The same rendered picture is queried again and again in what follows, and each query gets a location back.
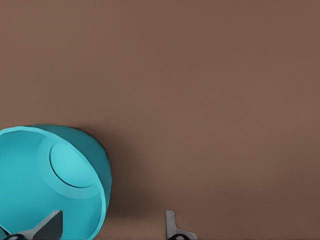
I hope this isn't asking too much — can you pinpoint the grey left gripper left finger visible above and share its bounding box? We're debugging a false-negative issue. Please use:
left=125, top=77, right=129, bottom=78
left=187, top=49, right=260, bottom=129
left=0, top=209, right=64, bottom=240

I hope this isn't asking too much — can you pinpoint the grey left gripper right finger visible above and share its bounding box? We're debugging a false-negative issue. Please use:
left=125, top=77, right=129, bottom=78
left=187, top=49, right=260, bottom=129
left=165, top=209, right=198, bottom=240

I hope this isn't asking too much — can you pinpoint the teal bowl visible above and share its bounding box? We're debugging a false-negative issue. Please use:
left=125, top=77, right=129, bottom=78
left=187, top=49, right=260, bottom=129
left=0, top=124, right=113, bottom=240

